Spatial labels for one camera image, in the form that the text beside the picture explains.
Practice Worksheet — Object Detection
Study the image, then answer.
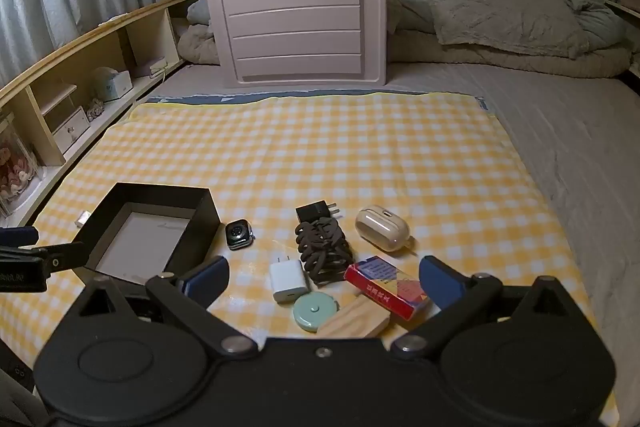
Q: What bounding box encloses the light wooden block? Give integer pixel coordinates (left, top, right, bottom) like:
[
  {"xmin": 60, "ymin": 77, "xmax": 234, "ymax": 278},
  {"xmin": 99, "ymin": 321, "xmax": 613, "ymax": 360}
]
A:
[{"xmin": 316, "ymin": 296, "xmax": 392, "ymax": 339}]

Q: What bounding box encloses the beige pillow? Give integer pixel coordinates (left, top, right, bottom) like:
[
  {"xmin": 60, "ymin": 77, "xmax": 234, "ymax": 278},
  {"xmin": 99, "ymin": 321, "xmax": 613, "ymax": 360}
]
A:
[{"xmin": 420, "ymin": 0, "xmax": 591, "ymax": 48}]

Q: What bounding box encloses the grey pillow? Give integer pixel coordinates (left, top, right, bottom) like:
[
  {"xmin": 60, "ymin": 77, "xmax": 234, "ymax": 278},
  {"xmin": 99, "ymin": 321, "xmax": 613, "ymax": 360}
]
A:
[{"xmin": 187, "ymin": 0, "xmax": 211, "ymax": 28}]

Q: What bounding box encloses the pink plastic board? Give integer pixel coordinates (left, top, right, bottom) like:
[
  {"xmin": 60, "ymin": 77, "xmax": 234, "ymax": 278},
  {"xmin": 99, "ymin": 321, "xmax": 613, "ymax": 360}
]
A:
[{"xmin": 201, "ymin": 0, "xmax": 390, "ymax": 88}]

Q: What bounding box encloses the black wall charger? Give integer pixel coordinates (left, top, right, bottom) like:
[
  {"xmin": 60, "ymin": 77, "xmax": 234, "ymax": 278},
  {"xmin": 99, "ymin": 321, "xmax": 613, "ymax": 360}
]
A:
[{"xmin": 295, "ymin": 202, "xmax": 342, "ymax": 228}]

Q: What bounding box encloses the black cardboard box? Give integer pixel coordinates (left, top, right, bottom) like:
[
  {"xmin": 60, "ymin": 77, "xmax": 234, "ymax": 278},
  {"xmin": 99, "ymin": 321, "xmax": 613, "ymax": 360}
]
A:
[{"xmin": 71, "ymin": 182, "xmax": 222, "ymax": 290}]

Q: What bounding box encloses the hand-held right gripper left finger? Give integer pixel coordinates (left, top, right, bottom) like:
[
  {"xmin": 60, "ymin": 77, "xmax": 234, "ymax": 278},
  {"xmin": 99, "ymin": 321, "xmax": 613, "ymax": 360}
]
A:
[{"xmin": 75, "ymin": 255, "xmax": 257, "ymax": 356}]

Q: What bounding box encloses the red blue card box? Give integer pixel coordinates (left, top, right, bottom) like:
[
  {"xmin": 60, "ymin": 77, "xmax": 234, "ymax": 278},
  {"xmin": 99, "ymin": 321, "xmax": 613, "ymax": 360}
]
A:
[{"xmin": 344, "ymin": 255, "xmax": 432, "ymax": 322}]

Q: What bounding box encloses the blue grey mat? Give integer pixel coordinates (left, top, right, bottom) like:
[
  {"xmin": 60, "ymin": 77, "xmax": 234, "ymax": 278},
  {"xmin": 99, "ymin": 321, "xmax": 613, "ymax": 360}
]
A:
[{"xmin": 145, "ymin": 92, "xmax": 496, "ymax": 114}]

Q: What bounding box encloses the black smartwatch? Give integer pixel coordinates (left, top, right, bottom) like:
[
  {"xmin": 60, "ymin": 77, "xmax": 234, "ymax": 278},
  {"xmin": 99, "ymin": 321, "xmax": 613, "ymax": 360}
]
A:
[{"xmin": 225, "ymin": 219, "xmax": 256, "ymax": 251}]

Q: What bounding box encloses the small white drawer box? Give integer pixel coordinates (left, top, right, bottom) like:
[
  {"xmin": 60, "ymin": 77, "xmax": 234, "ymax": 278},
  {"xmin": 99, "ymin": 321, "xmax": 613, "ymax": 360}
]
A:
[{"xmin": 40, "ymin": 84, "xmax": 91, "ymax": 155}]

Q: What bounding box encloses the white wall charger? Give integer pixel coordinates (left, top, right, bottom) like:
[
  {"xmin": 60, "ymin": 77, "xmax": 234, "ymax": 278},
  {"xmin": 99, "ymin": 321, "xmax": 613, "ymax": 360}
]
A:
[{"xmin": 270, "ymin": 258, "xmax": 313, "ymax": 305}]

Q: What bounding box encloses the yellow checked blanket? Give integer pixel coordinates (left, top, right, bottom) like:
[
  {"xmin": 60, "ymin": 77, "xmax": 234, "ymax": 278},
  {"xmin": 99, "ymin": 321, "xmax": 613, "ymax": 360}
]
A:
[{"xmin": 0, "ymin": 92, "xmax": 620, "ymax": 427}]

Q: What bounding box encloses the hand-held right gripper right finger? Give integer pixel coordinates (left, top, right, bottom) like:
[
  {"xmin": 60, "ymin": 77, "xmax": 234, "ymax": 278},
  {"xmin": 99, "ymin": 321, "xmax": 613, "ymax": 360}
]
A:
[{"xmin": 391, "ymin": 255, "xmax": 585, "ymax": 356}]

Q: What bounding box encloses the grey blue bedding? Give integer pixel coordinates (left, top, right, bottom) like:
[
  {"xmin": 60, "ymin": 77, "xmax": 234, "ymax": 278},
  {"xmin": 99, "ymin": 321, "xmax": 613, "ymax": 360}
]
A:
[{"xmin": 567, "ymin": 0, "xmax": 628, "ymax": 58}]

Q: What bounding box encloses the mint green tape measure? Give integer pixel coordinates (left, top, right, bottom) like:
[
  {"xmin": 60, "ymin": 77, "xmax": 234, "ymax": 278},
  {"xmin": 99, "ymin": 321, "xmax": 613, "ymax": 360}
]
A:
[{"xmin": 292, "ymin": 292, "xmax": 341, "ymax": 334}]

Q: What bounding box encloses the beige folded quilt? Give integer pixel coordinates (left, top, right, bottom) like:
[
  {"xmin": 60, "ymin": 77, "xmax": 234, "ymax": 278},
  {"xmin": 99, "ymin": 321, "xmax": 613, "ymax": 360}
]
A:
[{"xmin": 387, "ymin": 0, "xmax": 633, "ymax": 80}]

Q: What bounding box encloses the white tissue box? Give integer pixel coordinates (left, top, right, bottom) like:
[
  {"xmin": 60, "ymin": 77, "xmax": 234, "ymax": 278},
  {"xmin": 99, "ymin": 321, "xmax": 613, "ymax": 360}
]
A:
[{"xmin": 92, "ymin": 67, "xmax": 133, "ymax": 102}]

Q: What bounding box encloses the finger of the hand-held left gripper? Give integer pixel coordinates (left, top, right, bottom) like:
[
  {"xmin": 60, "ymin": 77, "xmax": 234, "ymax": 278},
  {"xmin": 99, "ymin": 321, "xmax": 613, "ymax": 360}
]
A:
[
  {"xmin": 0, "ymin": 241, "xmax": 87, "ymax": 294},
  {"xmin": 0, "ymin": 227, "xmax": 40, "ymax": 249}
]

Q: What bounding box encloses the beige earbuds case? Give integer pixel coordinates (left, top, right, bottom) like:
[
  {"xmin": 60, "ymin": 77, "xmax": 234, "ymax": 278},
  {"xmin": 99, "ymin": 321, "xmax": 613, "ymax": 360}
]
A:
[{"xmin": 355, "ymin": 205, "xmax": 412, "ymax": 253}]

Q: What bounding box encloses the clear jar with dolls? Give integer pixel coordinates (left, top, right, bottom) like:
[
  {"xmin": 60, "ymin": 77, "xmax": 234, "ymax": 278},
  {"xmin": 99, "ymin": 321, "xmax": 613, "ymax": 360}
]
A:
[{"xmin": 0, "ymin": 109, "xmax": 41, "ymax": 218}]

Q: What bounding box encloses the wooden bedside shelf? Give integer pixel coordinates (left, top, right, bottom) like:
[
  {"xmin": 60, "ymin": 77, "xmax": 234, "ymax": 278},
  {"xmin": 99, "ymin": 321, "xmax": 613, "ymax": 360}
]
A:
[{"xmin": 0, "ymin": 0, "xmax": 207, "ymax": 228}]

